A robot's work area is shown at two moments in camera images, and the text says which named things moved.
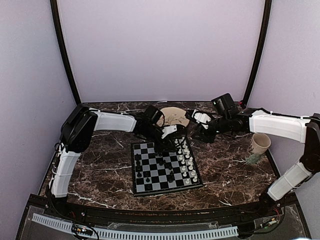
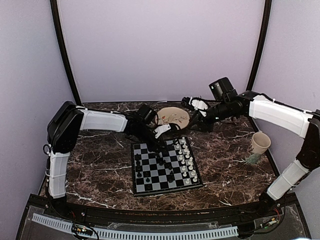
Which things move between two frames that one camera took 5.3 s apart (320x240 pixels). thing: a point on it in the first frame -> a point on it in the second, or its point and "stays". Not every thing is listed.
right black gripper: (205, 137) -> (205, 126)
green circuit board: (81, 229) stays
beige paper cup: (260, 142) stays
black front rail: (100, 214) stays
